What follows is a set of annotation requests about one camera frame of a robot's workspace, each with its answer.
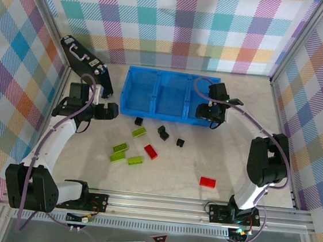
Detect green lego brick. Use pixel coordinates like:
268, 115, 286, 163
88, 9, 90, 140
109, 152, 128, 165
131, 125, 148, 139
111, 141, 130, 155
126, 155, 145, 168

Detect red lego brick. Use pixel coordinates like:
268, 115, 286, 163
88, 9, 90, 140
143, 144, 160, 160
199, 176, 217, 189

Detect blue three-compartment bin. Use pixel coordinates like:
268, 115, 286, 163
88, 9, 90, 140
117, 64, 222, 130

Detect black carrying case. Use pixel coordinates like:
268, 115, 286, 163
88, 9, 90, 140
55, 34, 120, 101

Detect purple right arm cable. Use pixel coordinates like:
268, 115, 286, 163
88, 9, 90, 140
177, 76, 300, 242

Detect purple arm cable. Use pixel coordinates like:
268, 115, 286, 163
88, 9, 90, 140
14, 68, 99, 239
177, 76, 300, 242

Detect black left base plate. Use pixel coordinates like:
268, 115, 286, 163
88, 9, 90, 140
82, 191, 110, 214

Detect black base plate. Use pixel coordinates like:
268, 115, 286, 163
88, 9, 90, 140
82, 191, 110, 214
207, 201, 263, 229

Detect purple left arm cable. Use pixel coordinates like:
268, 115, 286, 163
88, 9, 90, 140
14, 68, 99, 239

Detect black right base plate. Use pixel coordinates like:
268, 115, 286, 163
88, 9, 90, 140
207, 201, 263, 229

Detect aluminium frame post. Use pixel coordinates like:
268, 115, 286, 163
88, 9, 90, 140
270, 0, 323, 88
19, 0, 78, 70

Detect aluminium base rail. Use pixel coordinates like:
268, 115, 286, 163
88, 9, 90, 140
0, 178, 314, 239

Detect slotted cable duct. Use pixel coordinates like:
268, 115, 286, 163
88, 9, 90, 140
9, 206, 233, 239

